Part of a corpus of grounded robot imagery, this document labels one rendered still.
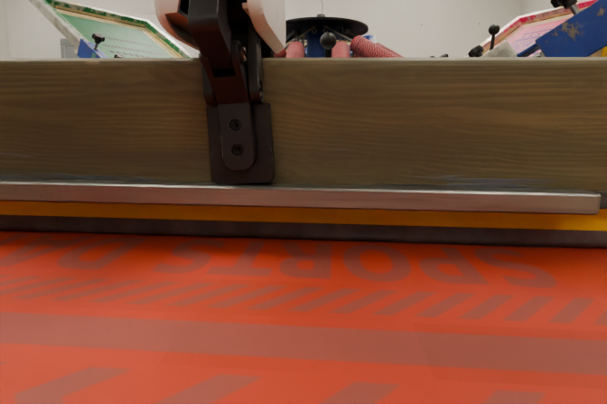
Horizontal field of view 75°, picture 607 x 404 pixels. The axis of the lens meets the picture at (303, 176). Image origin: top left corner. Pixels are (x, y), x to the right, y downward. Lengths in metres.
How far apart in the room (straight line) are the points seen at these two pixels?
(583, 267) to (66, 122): 0.27
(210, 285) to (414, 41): 4.62
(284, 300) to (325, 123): 0.09
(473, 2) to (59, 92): 4.84
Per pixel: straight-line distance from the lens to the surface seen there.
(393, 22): 4.75
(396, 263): 0.20
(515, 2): 5.12
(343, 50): 1.11
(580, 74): 0.24
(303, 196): 0.20
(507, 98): 0.22
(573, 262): 0.24
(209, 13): 0.17
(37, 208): 0.28
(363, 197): 0.20
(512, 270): 0.21
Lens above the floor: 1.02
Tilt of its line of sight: 8 degrees down
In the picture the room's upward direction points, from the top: 1 degrees clockwise
